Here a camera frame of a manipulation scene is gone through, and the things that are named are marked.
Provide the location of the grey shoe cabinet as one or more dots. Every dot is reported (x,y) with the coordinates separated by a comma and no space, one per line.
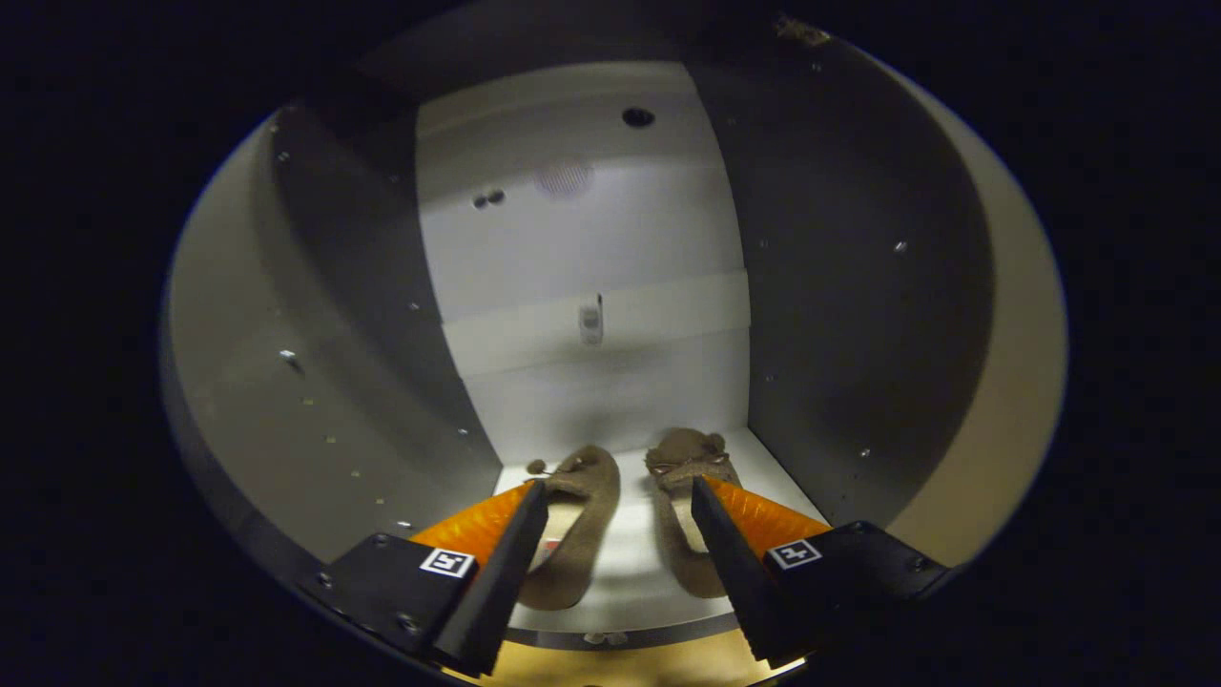
(591,239)

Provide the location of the brown fuzzy shoe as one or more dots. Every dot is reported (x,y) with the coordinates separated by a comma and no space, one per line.
(587,534)
(682,458)

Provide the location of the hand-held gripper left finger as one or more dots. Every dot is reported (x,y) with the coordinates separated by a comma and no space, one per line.
(491,592)

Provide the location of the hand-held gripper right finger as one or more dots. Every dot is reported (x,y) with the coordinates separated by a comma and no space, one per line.
(744,582)

